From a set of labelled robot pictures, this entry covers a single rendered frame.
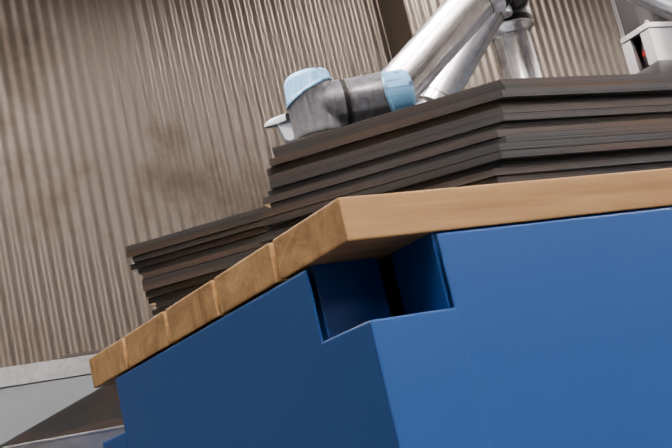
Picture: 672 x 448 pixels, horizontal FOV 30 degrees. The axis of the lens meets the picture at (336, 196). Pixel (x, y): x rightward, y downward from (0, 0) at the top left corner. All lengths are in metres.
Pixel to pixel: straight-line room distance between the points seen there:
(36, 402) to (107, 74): 2.92
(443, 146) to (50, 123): 4.61
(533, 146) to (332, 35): 5.26
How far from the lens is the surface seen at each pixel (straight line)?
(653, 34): 2.48
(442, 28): 2.09
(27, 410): 2.65
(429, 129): 0.69
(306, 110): 1.88
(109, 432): 1.09
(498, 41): 2.79
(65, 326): 5.02
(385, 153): 0.69
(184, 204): 5.31
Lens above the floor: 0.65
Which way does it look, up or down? 13 degrees up
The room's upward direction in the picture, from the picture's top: 13 degrees counter-clockwise
